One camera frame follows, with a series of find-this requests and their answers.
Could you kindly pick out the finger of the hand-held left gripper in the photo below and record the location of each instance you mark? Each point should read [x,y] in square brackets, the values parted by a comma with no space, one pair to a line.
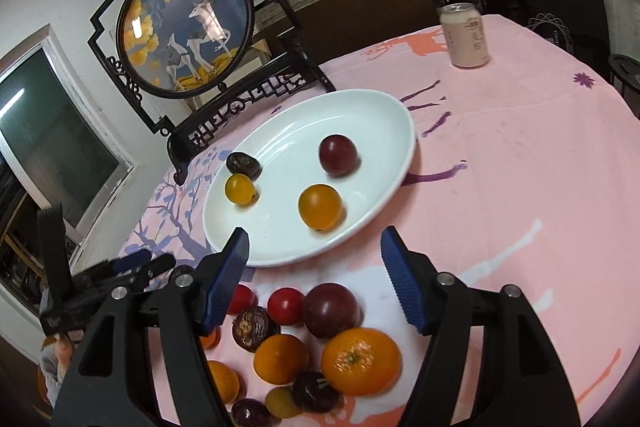
[132,261]
[156,268]

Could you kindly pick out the yellow-orange round fruit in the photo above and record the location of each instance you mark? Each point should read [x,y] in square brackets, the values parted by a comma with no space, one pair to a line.
[320,207]

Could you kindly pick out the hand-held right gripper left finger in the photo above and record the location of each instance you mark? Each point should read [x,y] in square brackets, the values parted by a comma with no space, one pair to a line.
[227,277]

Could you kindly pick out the black round stool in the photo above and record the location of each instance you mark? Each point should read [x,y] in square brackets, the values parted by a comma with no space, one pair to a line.
[627,77]

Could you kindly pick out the dark wrinkled fruit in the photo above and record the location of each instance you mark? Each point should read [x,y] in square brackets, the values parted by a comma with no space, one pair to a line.
[312,392]
[242,164]
[250,413]
[252,329]

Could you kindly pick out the small orange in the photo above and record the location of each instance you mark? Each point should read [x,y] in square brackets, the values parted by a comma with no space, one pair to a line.
[212,339]

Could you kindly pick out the round deer picture table screen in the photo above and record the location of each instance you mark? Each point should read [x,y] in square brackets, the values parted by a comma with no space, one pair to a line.
[150,7]

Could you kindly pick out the white oval plate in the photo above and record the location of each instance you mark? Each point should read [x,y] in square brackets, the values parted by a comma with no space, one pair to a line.
[350,122]

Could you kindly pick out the red cherry tomato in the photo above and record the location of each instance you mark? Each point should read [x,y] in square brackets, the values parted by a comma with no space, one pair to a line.
[285,305]
[244,299]

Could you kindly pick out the brown wooden board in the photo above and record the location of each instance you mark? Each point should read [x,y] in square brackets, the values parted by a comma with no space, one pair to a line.
[360,17]

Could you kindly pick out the purple plum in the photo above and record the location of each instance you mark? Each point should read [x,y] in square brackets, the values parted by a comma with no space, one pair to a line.
[330,309]
[338,154]

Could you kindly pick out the large mandarin orange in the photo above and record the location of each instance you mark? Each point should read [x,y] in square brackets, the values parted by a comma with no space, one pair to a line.
[361,362]

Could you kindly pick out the pink printed tablecloth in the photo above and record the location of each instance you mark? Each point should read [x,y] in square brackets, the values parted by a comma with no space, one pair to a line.
[500,157]

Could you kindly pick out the person's left forearm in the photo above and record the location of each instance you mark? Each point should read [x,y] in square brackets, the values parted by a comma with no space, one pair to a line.
[52,374]

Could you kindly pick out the pale drink can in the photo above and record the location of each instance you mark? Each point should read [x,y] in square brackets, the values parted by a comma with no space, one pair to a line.
[465,37]

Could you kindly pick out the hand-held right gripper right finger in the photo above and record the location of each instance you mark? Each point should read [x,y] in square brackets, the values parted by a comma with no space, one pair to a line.
[406,287]

